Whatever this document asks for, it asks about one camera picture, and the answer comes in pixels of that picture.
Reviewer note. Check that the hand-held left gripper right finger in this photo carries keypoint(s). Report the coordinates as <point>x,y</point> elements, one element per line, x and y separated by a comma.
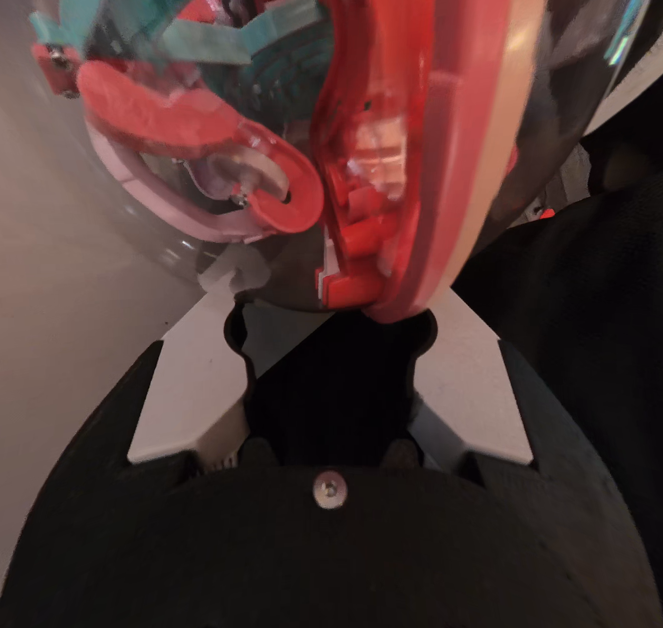
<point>466,395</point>

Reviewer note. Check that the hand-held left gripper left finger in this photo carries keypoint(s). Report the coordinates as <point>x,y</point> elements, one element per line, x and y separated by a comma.
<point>191,379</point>

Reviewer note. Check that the clear maze ball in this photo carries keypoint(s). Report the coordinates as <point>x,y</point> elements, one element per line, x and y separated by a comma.
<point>445,120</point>

